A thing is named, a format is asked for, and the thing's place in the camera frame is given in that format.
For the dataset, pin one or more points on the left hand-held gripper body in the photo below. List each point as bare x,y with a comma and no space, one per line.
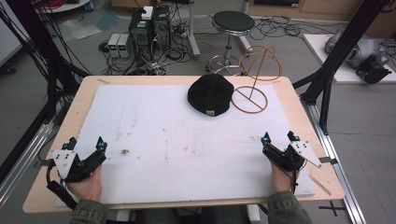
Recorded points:
63,160

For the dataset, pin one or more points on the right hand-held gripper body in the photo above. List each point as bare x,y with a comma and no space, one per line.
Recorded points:
294,157

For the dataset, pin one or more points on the black beanie hat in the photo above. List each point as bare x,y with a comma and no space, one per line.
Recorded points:
209,91

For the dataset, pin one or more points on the person's right hand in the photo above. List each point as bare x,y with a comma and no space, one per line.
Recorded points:
281,180

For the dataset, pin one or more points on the person's left hand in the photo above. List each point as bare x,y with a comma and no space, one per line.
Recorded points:
88,188

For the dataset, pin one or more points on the black table clamp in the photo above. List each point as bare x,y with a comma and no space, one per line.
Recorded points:
328,160
46,162

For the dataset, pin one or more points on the thin wooden stick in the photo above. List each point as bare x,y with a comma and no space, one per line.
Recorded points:
320,185

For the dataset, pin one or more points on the black tape cross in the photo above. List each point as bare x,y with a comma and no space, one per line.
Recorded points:
332,207

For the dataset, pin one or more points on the white foam mat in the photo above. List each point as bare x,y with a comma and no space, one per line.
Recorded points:
174,140

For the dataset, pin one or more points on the white floor board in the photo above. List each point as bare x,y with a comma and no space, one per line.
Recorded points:
342,73

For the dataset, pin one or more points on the black device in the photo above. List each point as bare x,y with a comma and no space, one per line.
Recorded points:
373,71

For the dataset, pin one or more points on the grey power supply unit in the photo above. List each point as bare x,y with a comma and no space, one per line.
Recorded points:
124,46
113,45

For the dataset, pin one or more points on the grey machine housing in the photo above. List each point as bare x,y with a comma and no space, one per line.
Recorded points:
364,48

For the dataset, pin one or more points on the clear plastic sheet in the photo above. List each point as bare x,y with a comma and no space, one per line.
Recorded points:
79,29

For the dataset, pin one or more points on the black computer tower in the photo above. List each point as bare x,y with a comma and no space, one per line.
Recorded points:
140,34
162,28

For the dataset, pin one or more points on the black round stool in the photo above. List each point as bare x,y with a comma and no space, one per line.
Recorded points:
233,22

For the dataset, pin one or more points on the white desk leg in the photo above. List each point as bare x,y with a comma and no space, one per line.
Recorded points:
193,31

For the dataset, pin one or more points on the small white box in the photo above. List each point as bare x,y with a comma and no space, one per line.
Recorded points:
147,12

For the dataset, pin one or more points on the aluminium rail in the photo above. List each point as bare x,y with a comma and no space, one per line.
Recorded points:
21,161
336,161

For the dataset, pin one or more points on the black metal frame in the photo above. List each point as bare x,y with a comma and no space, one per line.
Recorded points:
34,37
339,49

